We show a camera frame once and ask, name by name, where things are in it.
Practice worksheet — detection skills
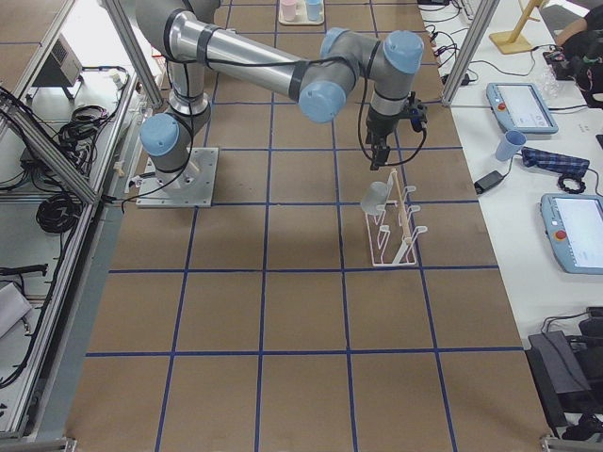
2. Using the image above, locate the light blue plastic cup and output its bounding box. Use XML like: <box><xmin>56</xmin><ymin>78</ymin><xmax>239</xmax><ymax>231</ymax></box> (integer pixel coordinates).
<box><xmin>304</xmin><ymin>0</ymin><xmax>323</xmax><ymax>22</ymax></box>

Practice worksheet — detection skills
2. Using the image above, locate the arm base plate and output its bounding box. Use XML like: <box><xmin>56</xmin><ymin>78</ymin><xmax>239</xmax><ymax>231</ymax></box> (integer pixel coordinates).
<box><xmin>136</xmin><ymin>147</ymin><xmax>220</xmax><ymax>208</ymax></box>

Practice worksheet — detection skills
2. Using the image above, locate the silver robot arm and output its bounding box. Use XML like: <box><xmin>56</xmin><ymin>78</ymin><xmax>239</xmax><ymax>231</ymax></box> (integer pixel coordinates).
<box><xmin>134</xmin><ymin>1</ymin><xmax>427</xmax><ymax>170</ymax></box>

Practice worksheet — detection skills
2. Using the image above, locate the cream plastic tray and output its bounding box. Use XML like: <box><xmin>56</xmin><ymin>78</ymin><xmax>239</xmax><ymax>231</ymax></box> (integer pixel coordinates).
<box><xmin>278</xmin><ymin>0</ymin><xmax>325</xmax><ymax>25</ymax></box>

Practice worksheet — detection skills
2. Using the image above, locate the pink plastic cup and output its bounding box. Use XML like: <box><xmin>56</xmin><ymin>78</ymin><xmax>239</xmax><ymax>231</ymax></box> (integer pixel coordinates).
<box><xmin>280</xmin><ymin>0</ymin><xmax>297</xmax><ymax>22</ymax></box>

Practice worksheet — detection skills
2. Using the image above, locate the aluminium frame post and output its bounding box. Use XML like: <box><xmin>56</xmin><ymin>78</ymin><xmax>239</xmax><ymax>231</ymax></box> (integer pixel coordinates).
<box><xmin>441</xmin><ymin>0</ymin><xmax>499</xmax><ymax>106</ymax></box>

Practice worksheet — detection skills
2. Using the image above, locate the grey plastic cup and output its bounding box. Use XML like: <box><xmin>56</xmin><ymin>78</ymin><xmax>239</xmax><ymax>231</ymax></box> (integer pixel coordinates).
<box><xmin>360</xmin><ymin>181</ymin><xmax>390</xmax><ymax>217</ymax></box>

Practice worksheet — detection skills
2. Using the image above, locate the blue cup on desk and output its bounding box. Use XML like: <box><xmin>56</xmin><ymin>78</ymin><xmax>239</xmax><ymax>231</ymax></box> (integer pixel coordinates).
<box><xmin>495</xmin><ymin>130</ymin><xmax>527</xmax><ymax>162</ymax></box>

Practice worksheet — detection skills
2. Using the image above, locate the wooden stand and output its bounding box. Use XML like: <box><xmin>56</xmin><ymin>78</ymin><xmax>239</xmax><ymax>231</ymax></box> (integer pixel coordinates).
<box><xmin>489</xmin><ymin>0</ymin><xmax>544</xmax><ymax>55</ymax></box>

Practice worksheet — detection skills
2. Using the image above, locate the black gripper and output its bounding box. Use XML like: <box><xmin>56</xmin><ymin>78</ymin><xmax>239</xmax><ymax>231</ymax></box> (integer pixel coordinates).
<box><xmin>366</xmin><ymin>105</ymin><xmax>405</xmax><ymax>170</ymax></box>

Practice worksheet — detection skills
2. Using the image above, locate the white wire cup rack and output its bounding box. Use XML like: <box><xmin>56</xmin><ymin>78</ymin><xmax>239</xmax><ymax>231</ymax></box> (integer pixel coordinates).
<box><xmin>364</xmin><ymin>169</ymin><xmax>428</xmax><ymax>267</ymax></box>

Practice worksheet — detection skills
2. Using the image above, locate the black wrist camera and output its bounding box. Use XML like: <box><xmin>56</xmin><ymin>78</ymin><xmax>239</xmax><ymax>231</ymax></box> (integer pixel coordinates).
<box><xmin>406</xmin><ymin>91</ymin><xmax>428</xmax><ymax>133</ymax></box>

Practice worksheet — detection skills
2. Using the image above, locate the teach pendant tablet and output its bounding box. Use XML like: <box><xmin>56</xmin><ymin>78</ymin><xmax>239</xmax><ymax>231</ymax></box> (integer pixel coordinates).
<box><xmin>485</xmin><ymin>83</ymin><xmax>559</xmax><ymax>135</ymax></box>
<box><xmin>540</xmin><ymin>193</ymin><xmax>602</xmax><ymax>275</ymax></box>

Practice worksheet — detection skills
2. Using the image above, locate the blue folded umbrella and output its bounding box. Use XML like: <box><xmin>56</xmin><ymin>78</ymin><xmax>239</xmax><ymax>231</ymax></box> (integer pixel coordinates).
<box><xmin>521</xmin><ymin>147</ymin><xmax>590</xmax><ymax>178</ymax></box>

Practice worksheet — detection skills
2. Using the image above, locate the black camera cable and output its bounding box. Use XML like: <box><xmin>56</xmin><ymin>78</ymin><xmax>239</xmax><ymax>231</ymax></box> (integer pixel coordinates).
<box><xmin>357</xmin><ymin>101</ymin><xmax>429</xmax><ymax>167</ymax></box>

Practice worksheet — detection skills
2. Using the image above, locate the black power adapter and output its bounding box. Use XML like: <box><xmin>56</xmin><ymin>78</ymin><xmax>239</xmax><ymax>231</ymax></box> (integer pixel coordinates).
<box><xmin>474</xmin><ymin>170</ymin><xmax>505</xmax><ymax>195</ymax></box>

